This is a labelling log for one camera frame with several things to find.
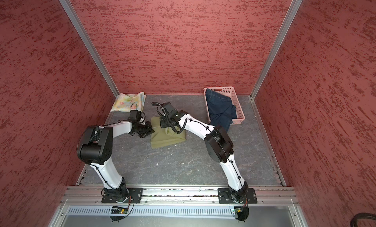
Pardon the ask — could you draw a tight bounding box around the olive green skirt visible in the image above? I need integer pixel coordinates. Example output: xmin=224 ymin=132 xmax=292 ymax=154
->
xmin=150 ymin=117 xmax=186 ymax=149

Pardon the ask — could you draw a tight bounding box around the floral pastel skirt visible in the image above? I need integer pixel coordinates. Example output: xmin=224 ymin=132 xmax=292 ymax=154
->
xmin=110 ymin=92 xmax=146 ymax=112

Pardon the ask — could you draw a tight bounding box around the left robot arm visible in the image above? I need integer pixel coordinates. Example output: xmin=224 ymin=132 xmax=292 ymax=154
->
xmin=77 ymin=121 xmax=154 ymax=203

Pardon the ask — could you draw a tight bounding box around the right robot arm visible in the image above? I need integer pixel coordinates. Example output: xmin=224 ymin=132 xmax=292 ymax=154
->
xmin=151 ymin=102 xmax=248 ymax=203

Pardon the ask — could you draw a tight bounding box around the blue denim skirt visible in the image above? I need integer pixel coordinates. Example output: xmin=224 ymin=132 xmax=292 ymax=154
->
xmin=205 ymin=89 xmax=238 ymax=132

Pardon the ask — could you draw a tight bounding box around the pink plastic basket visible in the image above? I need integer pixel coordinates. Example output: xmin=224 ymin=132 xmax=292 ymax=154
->
xmin=203 ymin=87 xmax=245 ymax=125

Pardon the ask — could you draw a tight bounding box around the left circuit board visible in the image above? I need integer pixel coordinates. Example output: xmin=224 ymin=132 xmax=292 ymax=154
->
xmin=111 ymin=206 xmax=129 ymax=215

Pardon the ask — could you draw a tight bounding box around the circuit board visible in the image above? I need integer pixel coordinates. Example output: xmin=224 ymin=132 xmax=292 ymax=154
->
xmin=111 ymin=206 xmax=129 ymax=215
xmin=234 ymin=207 xmax=249 ymax=215

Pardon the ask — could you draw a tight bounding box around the right circuit board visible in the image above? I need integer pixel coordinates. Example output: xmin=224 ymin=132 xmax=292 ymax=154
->
xmin=234 ymin=207 xmax=249 ymax=215

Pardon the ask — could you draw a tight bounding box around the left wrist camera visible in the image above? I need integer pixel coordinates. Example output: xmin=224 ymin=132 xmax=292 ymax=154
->
xmin=127 ymin=109 xmax=146 ymax=124

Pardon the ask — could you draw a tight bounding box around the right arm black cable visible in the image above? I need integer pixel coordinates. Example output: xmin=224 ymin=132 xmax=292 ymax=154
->
xmin=151 ymin=102 xmax=212 ymax=135

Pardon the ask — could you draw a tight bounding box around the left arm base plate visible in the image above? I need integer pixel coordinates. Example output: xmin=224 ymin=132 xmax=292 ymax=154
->
xmin=101 ymin=188 xmax=144 ymax=204

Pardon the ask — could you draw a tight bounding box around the aluminium front rail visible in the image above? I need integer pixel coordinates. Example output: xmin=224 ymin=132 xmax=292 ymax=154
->
xmin=59 ymin=185 xmax=300 ymax=206

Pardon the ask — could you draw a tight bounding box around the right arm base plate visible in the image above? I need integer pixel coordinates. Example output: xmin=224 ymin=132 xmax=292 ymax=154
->
xmin=217 ymin=188 xmax=258 ymax=204

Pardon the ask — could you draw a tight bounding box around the left corner aluminium post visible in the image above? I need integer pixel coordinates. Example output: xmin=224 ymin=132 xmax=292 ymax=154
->
xmin=54 ymin=0 xmax=121 ymax=100

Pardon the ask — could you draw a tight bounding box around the corner aluminium post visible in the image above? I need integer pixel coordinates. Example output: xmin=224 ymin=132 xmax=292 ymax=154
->
xmin=250 ymin=0 xmax=303 ymax=101
xmin=54 ymin=0 xmax=121 ymax=100

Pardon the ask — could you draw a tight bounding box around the right corner aluminium post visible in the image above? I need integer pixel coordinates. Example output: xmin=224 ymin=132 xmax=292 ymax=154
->
xmin=250 ymin=0 xmax=303 ymax=101

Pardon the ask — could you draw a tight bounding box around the black cable bottom corner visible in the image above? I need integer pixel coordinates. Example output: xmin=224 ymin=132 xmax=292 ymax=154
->
xmin=350 ymin=212 xmax=376 ymax=227

